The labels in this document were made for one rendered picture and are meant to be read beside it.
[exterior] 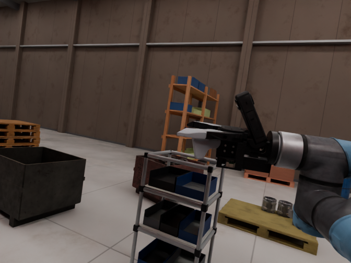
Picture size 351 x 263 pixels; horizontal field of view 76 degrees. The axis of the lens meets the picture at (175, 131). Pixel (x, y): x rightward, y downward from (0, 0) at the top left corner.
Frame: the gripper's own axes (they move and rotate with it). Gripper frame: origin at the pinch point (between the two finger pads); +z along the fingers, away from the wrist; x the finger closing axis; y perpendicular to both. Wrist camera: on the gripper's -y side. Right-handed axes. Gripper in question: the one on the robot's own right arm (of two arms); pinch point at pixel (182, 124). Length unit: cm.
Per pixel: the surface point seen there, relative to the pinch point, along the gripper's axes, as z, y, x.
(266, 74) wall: -146, -95, 721
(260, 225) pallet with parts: -80, 141, 220
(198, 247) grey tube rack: -8, 86, 78
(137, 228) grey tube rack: 36, 91, 90
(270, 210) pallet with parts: -104, 144, 272
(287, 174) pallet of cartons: -213, 169, 557
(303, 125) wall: -266, 46, 670
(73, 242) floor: 105, 141, 119
